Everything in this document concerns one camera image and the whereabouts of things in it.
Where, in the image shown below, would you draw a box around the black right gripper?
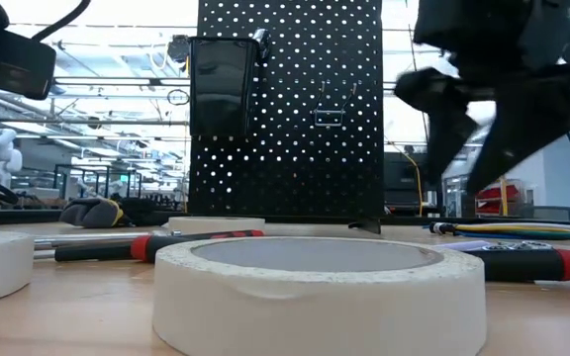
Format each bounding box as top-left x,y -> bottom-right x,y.
394,0 -> 570,195

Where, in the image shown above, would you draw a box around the red black screwdriver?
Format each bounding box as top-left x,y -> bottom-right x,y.
462,245 -> 570,284
32,228 -> 265,250
32,233 -> 154,264

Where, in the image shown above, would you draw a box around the red storage bins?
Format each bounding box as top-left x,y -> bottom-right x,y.
476,184 -> 521,216

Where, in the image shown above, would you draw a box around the glass door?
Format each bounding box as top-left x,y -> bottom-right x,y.
444,171 -> 480,219

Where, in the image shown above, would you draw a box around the black monitor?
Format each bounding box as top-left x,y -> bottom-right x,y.
384,151 -> 440,209

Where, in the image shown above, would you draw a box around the grey chair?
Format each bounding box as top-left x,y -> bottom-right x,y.
531,205 -> 570,223

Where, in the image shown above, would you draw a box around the metal double prong hook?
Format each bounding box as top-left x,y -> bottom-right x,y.
313,81 -> 358,128

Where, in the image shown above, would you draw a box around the black grey work glove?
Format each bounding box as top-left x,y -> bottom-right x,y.
58,196 -> 170,229

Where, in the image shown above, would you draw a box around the black perforated pegboard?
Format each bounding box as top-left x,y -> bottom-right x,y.
188,0 -> 386,234

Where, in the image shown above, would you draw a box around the black plastic bin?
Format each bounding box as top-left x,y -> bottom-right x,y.
189,37 -> 261,138

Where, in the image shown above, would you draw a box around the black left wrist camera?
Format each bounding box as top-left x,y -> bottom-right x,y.
0,23 -> 58,101

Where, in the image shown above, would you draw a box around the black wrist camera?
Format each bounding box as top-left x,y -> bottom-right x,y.
0,23 -> 58,101
518,0 -> 570,70

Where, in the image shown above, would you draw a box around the yellow cord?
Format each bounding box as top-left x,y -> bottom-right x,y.
499,176 -> 511,218

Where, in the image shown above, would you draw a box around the yellow hanging cable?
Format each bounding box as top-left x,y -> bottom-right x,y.
397,146 -> 425,218

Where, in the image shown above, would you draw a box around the black left camera cable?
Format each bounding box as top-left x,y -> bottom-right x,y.
0,0 -> 92,42

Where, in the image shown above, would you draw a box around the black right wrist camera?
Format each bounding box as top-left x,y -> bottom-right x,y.
518,0 -> 570,70

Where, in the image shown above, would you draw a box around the coloured wire bundle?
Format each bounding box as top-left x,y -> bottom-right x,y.
427,222 -> 570,242

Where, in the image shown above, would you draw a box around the black ceiling cable reel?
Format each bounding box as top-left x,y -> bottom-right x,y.
148,33 -> 192,71

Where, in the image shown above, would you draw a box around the black hanging cable ring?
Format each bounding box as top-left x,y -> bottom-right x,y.
166,88 -> 191,107

